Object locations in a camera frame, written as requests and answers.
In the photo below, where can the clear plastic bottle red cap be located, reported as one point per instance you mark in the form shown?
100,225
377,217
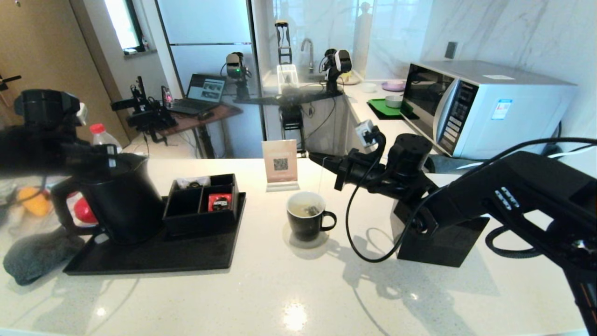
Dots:
105,140

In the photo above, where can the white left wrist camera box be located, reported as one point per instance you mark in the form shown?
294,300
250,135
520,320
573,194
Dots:
82,114

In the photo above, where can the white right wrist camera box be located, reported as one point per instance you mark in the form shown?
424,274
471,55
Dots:
366,134

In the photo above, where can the black metal rack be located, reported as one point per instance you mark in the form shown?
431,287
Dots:
292,122

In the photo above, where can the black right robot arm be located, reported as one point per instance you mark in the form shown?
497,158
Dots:
513,196

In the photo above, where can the silver microwave oven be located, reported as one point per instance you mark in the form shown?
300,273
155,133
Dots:
513,116

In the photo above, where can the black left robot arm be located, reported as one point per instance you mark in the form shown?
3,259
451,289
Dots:
42,121

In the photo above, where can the dark slate cloth bundle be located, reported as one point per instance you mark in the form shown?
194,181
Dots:
447,164

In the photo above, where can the brown wooden door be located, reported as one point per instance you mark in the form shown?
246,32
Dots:
46,46

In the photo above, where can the red rounded object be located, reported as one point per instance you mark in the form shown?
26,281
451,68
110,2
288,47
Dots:
84,210

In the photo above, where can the frosted glass sliding door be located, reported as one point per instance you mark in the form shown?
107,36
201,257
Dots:
205,28

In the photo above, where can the small white cup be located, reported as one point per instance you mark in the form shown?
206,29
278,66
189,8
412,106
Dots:
368,87

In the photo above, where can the green tray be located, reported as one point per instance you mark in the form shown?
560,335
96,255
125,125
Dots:
380,108

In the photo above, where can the black compartment organizer box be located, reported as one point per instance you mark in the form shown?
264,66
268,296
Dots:
200,225

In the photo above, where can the round white coaster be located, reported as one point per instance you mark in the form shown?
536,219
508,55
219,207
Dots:
305,245

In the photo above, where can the small grey bowl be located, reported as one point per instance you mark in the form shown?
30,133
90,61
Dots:
393,101

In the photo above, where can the black electric kettle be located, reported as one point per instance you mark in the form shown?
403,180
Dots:
121,205

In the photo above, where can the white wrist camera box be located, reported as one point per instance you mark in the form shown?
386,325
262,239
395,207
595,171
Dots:
82,114
366,134

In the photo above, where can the black tissue box white lid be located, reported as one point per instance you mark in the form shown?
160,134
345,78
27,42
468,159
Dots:
443,247

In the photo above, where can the purple plate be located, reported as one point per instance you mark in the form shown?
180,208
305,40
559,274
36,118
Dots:
393,86

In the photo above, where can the dark grey wall socket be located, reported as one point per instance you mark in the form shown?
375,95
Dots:
450,51

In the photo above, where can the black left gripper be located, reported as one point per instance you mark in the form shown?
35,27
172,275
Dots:
88,157

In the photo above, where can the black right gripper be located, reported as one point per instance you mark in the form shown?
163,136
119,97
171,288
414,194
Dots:
364,170

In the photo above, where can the metal sink faucet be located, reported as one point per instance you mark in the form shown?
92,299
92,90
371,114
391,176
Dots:
309,50

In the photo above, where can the black and white device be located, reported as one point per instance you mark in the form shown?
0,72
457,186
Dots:
338,64

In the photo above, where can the grey device green light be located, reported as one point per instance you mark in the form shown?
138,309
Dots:
235,64

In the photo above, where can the dark grey fuzzy cloth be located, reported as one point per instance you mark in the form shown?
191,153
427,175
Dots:
37,261

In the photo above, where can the open black laptop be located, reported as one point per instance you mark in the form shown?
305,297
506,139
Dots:
205,90

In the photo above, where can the black upright stand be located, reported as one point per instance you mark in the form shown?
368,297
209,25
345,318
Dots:
283,50

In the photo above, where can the black rectangular serving tray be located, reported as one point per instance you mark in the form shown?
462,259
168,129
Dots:
186,256

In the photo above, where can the black framed window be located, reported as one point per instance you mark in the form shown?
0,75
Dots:
119,23

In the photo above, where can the red Nescafe sachet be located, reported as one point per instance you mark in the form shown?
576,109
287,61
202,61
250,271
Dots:
220,203

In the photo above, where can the black mug white inside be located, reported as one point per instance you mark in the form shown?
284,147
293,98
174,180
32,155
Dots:
305,228

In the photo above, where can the QR code sign stand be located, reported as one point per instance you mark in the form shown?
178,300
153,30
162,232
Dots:
280,161

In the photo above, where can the orange rounded object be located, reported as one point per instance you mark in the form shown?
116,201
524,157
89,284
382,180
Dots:
35,200

